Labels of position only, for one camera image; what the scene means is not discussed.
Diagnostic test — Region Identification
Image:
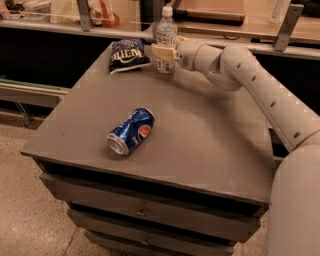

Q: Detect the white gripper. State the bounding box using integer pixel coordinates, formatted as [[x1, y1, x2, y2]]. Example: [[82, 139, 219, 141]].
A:
[[151, 36, 206, 71]]

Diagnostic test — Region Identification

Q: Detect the clear plastic water bottle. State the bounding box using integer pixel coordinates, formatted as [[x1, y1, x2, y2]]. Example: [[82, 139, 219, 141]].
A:
[[156, 6, 178, 74]]

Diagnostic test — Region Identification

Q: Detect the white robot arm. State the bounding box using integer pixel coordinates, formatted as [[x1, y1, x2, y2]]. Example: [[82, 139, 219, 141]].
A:
[[152, 37, 320, 256]]

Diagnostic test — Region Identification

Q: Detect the blue chip bag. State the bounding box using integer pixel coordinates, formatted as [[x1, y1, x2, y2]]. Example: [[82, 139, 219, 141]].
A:
[[109, 39, 151, 74]]

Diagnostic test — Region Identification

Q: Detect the orange and white bag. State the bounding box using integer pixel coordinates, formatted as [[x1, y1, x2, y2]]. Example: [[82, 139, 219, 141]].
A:
[[88, 0, 120, 28]]

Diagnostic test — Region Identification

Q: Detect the white bottle on shelf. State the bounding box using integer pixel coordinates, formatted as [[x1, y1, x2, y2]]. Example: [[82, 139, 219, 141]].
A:
[[268, 0, 286, 24]]

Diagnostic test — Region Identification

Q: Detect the wooden framed board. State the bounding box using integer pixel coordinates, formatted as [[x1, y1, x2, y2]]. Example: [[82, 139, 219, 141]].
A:
[[171, 0, 245, 26]]

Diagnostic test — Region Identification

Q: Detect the blue pepsi can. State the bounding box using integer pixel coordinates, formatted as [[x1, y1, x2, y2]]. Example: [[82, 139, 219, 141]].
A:
[[107, 108, 155, 155]]

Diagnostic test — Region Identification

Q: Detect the grey drawer cabinet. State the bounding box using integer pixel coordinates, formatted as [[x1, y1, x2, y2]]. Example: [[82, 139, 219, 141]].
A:
[[22, 54, 273, 256]]

